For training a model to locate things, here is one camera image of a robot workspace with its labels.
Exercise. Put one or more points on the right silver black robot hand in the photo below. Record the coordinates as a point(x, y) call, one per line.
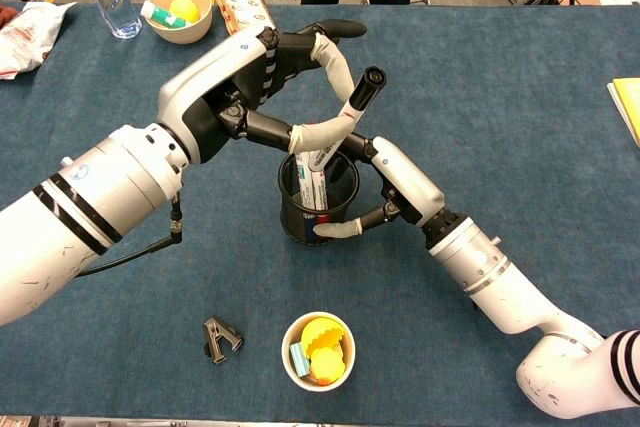
point(410, 182)

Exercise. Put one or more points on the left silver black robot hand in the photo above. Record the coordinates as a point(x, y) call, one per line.
point(215, 77)

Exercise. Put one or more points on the red-capped white marker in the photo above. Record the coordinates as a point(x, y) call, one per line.
point(320, 192)

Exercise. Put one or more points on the black-capped white marker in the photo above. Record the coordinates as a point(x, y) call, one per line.
point(367, 87)

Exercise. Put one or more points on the blue-capped white marker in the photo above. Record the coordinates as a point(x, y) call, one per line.
point(304, 182)

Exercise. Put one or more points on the black mesh pen holder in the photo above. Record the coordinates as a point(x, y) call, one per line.
point(292, 217)

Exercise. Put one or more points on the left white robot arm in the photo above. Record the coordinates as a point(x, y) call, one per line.
point(75, 212)

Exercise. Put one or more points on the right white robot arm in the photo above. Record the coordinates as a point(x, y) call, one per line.
point(500, 287)

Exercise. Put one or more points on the beige bowl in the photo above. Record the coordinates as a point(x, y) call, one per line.
point(180, 34)

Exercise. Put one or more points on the yellow ball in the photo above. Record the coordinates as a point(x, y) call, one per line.
point(186, 8)

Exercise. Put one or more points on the cream wrapped package red print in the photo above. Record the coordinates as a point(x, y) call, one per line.
point(240, 2)

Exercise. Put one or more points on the green white glue stick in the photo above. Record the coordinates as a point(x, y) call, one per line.
point(162, 17)

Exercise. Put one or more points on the blue felt table cloth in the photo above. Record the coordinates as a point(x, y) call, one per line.
point(500, 97)

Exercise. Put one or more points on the yellow cracked eggshell toy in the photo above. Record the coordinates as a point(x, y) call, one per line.
point(320, 329)

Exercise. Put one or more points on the white snack bag red print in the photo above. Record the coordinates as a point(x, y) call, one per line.
point(25, 42)

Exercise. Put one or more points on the yellow round egg toy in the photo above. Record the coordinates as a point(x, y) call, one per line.
point(327, 367)

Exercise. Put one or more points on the brown red packet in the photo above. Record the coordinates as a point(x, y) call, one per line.
point(6, 16)

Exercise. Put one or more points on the cream bowl with yellow toys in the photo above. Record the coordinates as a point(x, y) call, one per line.
point(287, 372)

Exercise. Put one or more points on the yellow notebook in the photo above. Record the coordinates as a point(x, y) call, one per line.
point(630, 102)

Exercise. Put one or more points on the black staple remover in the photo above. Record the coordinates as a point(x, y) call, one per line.
point(217, 342)

